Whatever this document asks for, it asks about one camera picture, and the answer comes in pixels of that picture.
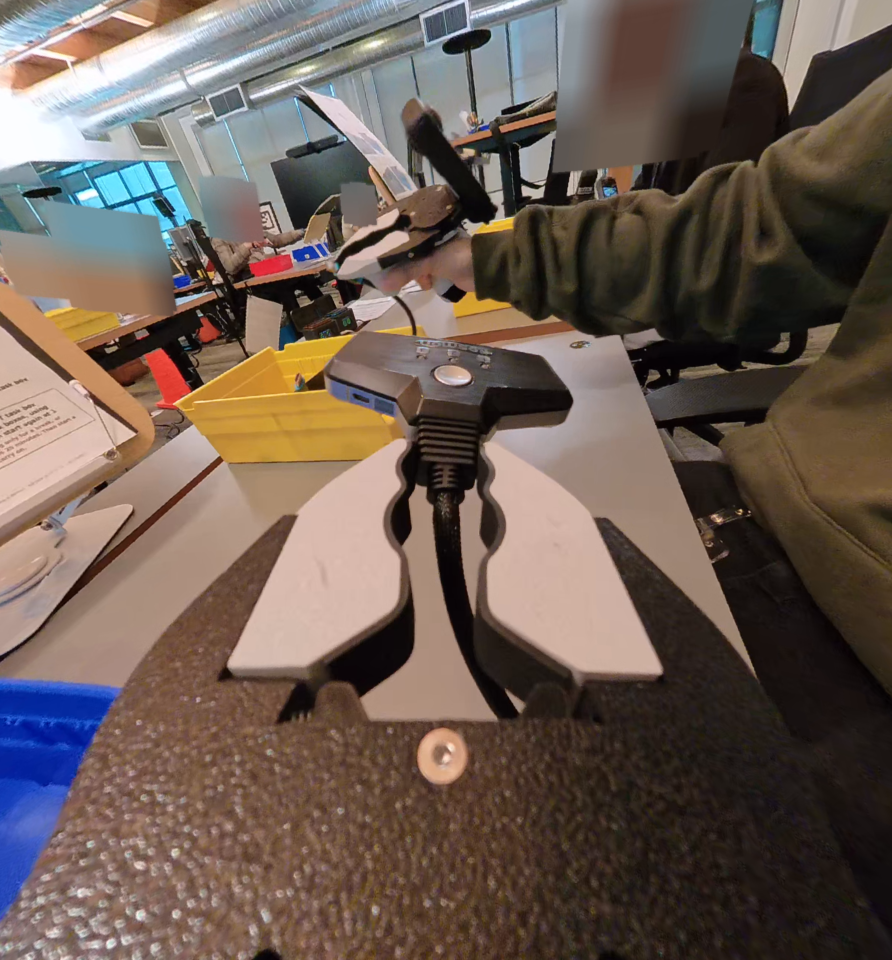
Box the orange traffic cone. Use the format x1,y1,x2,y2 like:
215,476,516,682
146,348,193,411

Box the person's green hoodie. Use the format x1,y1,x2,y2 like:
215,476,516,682
719,45,892,740

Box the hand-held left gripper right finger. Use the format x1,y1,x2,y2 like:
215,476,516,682
474,441,666,687

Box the person's right hand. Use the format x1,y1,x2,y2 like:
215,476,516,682
377,232,478,300

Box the tilted document stand with sheet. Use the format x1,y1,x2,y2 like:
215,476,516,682
299,84,418,204

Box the yellow bin behind hand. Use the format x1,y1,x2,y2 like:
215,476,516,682
452,217,522,318

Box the person's black pants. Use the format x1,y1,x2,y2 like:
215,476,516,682
671,457,892,960

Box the instruction sheet on stand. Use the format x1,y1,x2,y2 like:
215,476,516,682
0,270,156,669

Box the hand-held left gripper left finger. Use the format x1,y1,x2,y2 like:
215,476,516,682
227,438,418,687

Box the black power station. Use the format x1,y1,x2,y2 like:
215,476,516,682
301,303,358,341

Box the grey desk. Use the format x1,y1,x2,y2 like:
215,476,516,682
0,333,754,725

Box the black office chair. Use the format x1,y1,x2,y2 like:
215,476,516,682
626,326,844,451

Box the large blue plastic bin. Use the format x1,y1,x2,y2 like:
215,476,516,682
0,677,120,960

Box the black USB hub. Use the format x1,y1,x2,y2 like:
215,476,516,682
324,330,574,505

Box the yellow plastic bin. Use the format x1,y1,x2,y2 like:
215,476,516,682
174,326,426,465

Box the person's right forearm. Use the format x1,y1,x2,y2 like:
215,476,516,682
470,138,867,339

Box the printed instruction sheet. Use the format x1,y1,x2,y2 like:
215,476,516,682
0,296,138,552

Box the silver ventilation duct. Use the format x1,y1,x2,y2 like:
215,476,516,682
0,0,567,138

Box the black monitor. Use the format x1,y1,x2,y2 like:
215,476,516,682
271,141,375,230

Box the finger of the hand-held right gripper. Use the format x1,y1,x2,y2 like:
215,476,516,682
337,210,411,265
333,227,418,282

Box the small yellow bin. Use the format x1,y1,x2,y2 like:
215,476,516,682
44,306,121,343

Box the metal badge clip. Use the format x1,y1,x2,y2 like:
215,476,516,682
693,506,754,564

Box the black braided hub cable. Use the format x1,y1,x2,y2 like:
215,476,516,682
427,483,525,720

